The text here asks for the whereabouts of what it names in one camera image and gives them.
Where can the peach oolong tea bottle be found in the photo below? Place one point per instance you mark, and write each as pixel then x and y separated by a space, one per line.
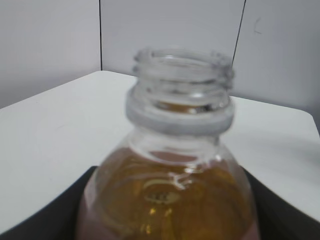
pixel 171 178

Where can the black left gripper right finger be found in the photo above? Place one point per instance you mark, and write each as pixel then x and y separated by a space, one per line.
pixel 279 220

